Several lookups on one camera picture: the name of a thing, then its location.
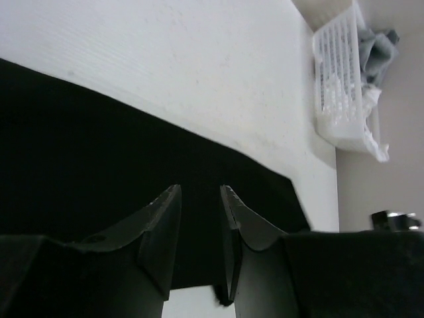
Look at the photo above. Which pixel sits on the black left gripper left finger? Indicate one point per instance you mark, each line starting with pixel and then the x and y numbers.
pixel 123 271

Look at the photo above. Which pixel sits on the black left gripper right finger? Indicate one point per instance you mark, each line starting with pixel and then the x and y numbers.
pixel 270 273

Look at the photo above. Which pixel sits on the black tank top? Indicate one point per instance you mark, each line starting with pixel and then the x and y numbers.
pixel 74 162

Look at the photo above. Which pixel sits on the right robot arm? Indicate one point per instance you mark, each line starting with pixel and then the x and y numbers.
pixel 395 221

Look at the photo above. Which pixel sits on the white tank top in basket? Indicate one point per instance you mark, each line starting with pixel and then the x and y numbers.
pixel 370 97

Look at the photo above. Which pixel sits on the grey tank top in basket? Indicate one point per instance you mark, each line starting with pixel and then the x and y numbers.
pixel 376 52

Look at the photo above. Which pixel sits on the white plastic laundry basket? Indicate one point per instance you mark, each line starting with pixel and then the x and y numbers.
pixel 339 115

